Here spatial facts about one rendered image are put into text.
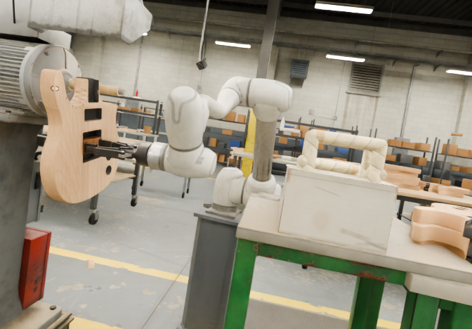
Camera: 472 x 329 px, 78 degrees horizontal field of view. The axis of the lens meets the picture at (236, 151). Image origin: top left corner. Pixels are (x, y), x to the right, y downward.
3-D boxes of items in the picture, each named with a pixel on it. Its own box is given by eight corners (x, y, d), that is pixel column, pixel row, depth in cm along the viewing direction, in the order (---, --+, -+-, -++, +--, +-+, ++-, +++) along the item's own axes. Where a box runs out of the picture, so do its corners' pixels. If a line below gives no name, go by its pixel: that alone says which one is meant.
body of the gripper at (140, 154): (145, 169, 91) (117, 164, 92) (156, 163, 99) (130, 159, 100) (146, 145, 89) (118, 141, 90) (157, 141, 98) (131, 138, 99)
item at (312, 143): (302, 169, 76) (307, 133, 75) (300, 169, 79) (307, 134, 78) (314, 171, 75) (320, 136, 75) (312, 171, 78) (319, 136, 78)
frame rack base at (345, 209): (277, 233, 76) (289, 168, 75) (277, 218, 91) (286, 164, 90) (387, 254, 72) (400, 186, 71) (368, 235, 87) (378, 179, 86)
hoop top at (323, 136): (306, 140, 75) (308, 128, 75) (305, 140, 78) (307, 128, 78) (388, 152, 72) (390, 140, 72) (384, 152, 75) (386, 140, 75)
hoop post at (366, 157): (360, 177, 81) (366, 144, 81) (357, 176, 84) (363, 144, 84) (372, 179, 81) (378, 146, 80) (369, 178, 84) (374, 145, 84)
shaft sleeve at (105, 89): (67, 84, 100) (72, 78, 102) (71, 91, 103) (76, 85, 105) (116, 91, 98) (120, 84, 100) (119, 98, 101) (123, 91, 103)
